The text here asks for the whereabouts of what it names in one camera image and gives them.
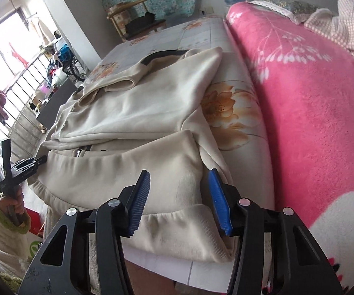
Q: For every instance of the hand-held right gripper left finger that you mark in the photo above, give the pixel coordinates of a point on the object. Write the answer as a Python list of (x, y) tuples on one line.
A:
[(137, 202)]

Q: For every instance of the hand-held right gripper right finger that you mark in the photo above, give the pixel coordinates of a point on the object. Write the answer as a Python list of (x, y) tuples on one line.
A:
[(220, 202)]

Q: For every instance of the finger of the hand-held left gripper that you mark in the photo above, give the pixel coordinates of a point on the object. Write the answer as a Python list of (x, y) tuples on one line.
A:
[(23, 162), (34, 164)]

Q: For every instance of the cream zip jacket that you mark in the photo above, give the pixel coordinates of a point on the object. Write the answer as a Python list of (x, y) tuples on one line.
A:
[(140, 110)]

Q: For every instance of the pile of clothes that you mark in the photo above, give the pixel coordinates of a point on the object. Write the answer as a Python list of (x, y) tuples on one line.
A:
[(54, 70)]

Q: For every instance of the person's left hand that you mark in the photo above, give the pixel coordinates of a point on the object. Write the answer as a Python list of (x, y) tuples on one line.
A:
[(3, 204)]

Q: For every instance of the red bag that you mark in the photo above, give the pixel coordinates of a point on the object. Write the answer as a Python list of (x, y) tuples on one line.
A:
[(35, 222)]

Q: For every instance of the metal railing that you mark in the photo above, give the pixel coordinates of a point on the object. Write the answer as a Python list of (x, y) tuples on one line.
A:
[(23, 110)]

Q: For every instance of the black table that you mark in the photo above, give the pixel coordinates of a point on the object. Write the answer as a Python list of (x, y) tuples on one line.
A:
[(55, 104)]

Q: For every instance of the pink plastic container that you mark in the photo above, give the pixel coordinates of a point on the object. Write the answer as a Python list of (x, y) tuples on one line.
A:
[(44, 91)]

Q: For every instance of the wheelchair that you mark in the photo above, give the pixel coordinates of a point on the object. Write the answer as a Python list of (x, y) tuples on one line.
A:
[(72, 64)]

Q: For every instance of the hanging red garment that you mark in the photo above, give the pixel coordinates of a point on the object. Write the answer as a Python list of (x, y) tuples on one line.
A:
[(18, 55)]

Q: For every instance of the pink floral blanket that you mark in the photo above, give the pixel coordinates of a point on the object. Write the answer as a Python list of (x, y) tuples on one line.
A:
[(312, 123)]

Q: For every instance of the hanging cream garment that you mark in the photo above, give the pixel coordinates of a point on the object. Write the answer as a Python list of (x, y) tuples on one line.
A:
[(40, 32)]

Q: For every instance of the wooden chair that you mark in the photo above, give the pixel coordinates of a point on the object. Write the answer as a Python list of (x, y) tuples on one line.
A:
[(118, 15)]

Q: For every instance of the black cloth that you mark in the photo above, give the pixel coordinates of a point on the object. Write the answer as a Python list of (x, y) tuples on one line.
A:
[(141, 23)]

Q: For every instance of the grey lace-trimmed pillow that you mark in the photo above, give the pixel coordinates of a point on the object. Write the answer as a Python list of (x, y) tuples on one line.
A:
[(284, 6)]

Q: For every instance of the pink checked cloth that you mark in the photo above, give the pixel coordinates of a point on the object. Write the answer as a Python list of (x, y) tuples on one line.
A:
[(346, 27)]

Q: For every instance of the wall socket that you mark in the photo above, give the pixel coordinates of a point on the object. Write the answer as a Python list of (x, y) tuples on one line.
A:
[(207, 11)]

